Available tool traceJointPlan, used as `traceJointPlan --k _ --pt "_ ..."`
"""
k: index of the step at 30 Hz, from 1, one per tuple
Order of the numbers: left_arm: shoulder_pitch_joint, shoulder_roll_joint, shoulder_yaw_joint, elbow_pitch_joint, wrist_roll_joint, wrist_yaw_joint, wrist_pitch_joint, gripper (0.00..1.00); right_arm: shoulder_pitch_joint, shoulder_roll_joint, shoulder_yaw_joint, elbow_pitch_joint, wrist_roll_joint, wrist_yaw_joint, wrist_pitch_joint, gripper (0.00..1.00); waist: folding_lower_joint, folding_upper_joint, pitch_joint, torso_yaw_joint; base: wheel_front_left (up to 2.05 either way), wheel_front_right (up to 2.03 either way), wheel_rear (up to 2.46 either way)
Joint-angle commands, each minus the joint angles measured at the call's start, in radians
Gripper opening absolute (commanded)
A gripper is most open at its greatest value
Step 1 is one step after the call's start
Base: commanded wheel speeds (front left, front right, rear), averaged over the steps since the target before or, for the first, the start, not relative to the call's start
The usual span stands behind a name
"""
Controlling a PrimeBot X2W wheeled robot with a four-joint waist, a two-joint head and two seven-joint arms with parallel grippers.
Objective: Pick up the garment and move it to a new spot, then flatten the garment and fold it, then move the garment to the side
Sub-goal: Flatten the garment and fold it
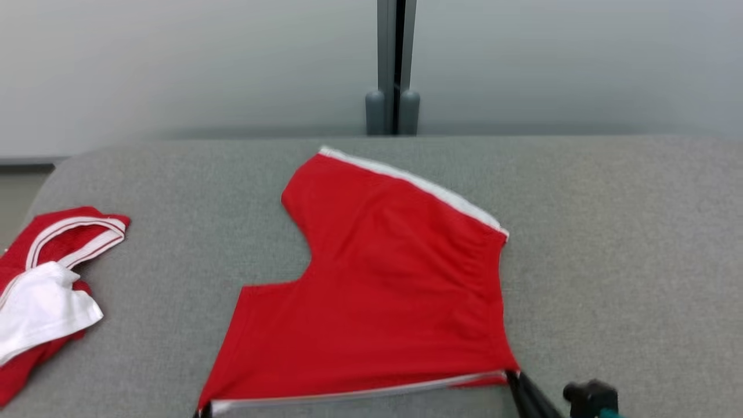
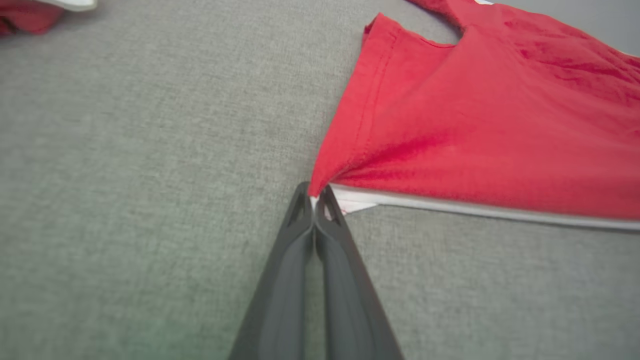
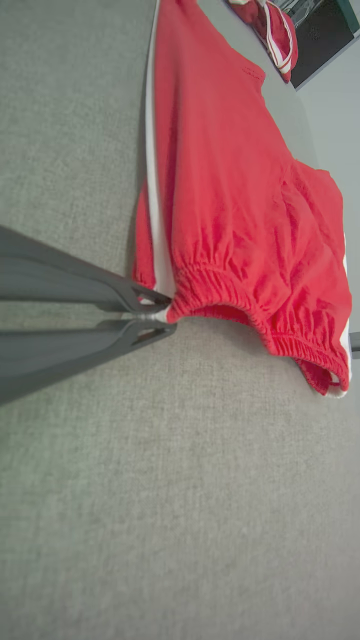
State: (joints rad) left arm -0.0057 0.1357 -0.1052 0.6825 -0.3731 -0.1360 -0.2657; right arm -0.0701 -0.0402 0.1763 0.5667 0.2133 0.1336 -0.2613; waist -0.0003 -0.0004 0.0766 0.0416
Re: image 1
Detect grey baseboard strip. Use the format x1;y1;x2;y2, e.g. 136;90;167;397
0;156;71;168

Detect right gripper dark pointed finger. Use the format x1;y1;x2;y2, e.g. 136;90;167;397
518;372;565;418
505;370;544;418

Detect red shorts white trim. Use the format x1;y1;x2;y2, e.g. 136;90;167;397
197;146;521;415

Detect red jersey white sleeves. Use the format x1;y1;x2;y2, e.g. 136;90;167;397
0;206;131;407

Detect grey partition post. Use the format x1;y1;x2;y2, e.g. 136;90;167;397
365;0;396;136
399;0;421;136

